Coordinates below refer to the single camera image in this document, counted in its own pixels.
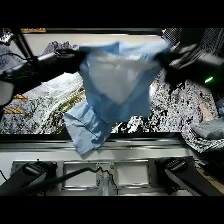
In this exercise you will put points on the light blue long-sleeved shirt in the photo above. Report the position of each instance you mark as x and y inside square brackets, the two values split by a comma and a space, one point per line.
[113, 78]

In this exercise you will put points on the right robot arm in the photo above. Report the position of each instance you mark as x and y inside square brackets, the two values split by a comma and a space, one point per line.
[196, 66]

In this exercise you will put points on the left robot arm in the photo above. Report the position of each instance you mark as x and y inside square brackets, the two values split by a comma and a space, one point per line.
[40, 68]

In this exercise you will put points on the grey garment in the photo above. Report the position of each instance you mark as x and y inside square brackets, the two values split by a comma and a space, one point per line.
[210, 130]

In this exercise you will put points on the silver frame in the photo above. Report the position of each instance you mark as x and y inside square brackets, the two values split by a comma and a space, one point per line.
[133, 148]

